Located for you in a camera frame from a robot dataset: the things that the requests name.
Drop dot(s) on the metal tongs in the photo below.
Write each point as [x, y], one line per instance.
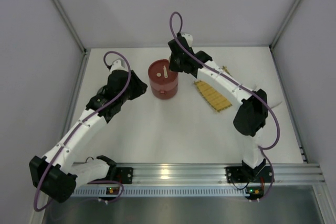
[274, 96]

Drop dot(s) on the right black base bracket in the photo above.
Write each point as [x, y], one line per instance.
[235, 174]

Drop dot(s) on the grey transparent lid with handles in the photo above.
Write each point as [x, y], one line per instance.
[101, 91]

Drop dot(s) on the dark red steel-lined pot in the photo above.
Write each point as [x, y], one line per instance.
[164, 92]

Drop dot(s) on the bamboo serving mat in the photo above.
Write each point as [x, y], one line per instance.
[212, 97]

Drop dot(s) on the aluminium mounting rail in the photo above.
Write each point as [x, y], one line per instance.
[205, 180]

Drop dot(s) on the cream small stick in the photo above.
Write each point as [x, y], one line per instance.
[165, 72]

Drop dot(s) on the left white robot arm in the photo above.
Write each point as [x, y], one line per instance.
[55, 173]

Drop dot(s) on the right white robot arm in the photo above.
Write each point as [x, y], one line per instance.
[250, 115]

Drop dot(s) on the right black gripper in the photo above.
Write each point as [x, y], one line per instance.
[175, 60]

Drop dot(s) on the dark red lid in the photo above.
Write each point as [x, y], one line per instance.
[156, 75]

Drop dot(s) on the black base bracket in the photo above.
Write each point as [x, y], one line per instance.
[235, 174]
[124, 175]

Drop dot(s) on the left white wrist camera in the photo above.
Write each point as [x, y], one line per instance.
[118, 64]

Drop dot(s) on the left black base bracket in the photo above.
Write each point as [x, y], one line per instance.
[124, 175]

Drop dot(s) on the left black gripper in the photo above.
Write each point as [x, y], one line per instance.
[137, 87]

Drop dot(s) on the pink steel-lined pot with handles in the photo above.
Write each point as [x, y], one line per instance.
[161, 77]

